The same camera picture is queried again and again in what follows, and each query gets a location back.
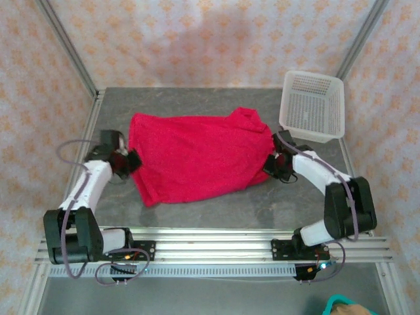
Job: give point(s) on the teal plastic container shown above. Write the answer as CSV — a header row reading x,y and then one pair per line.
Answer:
x,y
331,300

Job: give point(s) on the aluminium corner post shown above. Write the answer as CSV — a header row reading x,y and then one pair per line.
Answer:
x,y
68,46
365,33

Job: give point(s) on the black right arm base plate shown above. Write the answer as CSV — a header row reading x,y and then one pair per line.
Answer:
x,y
279,251

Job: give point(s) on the aluminium base rail beam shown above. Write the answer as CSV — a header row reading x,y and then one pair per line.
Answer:
x,y
213,249

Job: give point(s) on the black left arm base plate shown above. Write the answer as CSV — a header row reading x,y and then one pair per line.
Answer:
x,y
147,251

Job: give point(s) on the aluminium frame leg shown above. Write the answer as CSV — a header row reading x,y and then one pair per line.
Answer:
x,y
387,288
33,292

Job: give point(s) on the aluminium table side rail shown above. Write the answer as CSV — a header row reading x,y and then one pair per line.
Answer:
x,y
92,111
346,154

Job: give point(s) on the white perforated plastic basket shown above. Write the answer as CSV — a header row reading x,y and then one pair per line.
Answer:
x,y
311,108

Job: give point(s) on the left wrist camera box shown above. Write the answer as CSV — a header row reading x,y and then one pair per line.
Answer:
x,y
123,146

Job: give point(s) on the black base electronics board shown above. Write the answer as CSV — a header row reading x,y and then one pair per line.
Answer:
x,y
123,269
305,274

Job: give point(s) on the red towel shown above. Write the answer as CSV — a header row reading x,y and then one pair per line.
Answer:
x,y
197,154

